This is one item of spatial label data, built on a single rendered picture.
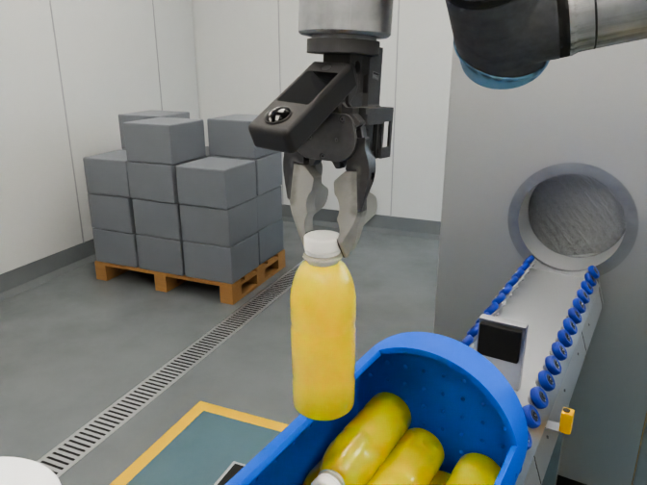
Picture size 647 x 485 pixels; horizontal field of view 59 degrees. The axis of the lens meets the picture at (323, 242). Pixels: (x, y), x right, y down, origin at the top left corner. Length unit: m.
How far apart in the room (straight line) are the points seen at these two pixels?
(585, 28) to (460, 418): 0.58
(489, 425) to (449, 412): 0.06
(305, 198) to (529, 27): 0.27
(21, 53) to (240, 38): 2.13
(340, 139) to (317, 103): 0.06
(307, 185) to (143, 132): 3.46
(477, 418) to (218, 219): 3.07
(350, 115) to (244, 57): 5.36
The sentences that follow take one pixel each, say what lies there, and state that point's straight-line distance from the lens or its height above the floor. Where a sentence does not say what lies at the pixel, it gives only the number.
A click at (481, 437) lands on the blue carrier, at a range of 0.94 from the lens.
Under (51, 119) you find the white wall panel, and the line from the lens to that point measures 4.81.
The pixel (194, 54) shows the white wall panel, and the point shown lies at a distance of 6.20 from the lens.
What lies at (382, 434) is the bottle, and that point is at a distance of 0.84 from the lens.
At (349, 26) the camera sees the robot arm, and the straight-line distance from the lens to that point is 0.55.
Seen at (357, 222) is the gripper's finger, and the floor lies 1.47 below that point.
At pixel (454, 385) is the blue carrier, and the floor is 1.16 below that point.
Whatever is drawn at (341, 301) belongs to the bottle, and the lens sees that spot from 0.59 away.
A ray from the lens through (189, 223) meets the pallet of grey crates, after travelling 3.96.
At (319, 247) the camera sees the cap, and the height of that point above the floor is 1.45.
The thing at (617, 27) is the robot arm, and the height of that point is 1.66.
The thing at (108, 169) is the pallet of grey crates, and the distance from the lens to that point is 4.29.
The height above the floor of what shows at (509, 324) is 1.08.
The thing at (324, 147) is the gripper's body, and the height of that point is 1.55.
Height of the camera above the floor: 1.63
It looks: 18 degrees down
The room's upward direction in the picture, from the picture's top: straight up
